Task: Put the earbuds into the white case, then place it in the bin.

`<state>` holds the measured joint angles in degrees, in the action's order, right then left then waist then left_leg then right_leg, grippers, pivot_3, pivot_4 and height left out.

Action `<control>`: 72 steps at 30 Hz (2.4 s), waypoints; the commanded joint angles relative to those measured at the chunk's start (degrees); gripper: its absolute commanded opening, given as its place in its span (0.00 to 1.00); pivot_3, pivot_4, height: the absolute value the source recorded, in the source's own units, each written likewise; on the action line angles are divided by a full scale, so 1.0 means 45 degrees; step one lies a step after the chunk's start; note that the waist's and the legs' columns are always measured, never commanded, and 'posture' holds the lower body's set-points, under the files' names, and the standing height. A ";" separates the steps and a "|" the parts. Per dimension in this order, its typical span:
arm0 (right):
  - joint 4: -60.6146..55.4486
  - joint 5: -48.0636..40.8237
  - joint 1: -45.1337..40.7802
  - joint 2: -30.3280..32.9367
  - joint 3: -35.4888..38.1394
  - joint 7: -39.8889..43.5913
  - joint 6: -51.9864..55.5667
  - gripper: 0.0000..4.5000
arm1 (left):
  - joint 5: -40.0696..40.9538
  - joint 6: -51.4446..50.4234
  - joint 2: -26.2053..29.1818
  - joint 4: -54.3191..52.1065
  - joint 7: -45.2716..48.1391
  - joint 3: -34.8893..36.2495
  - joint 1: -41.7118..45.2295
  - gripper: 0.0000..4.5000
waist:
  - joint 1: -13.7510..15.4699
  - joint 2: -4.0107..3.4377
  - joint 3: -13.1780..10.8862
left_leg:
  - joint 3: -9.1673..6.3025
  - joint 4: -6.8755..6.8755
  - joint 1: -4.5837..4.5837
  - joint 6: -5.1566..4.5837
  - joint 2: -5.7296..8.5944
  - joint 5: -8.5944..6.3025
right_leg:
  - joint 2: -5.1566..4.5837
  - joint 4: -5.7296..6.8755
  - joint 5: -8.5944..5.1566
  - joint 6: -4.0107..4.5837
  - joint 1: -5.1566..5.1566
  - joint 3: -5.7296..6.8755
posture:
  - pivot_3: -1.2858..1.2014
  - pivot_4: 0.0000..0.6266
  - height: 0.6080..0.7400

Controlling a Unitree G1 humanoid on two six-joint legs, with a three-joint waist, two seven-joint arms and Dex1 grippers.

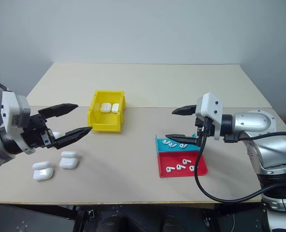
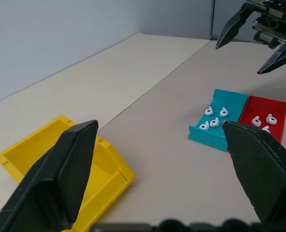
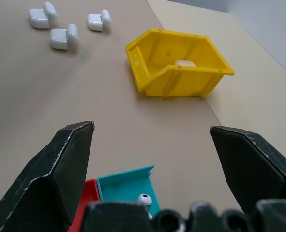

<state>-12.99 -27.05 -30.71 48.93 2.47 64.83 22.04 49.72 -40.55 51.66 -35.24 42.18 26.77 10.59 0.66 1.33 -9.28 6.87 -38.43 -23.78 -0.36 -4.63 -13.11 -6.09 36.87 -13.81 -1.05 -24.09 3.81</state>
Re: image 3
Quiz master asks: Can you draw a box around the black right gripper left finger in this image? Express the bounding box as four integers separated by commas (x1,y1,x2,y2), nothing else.
0,121,95,232

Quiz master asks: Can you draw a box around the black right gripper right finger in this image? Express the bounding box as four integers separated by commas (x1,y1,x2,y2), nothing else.
210,125,286,214

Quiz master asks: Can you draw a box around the yellow plastic bin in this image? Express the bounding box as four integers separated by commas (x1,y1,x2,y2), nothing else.
125,28,236,100

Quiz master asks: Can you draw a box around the white object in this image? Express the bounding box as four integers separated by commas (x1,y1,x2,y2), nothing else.
174,59,196,67

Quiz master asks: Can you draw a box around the white earbud case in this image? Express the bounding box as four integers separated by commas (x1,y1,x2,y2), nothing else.
87,9,112,32
49,23,79,51
28,2,59,29

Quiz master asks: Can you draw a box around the red plastic tray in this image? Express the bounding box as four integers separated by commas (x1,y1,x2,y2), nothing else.
65,178,101,232

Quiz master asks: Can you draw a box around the teal plastic tray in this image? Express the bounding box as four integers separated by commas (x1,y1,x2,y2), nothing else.
96,165,161,219

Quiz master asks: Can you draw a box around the white earbud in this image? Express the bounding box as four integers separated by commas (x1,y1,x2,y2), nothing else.
137,193,154,220

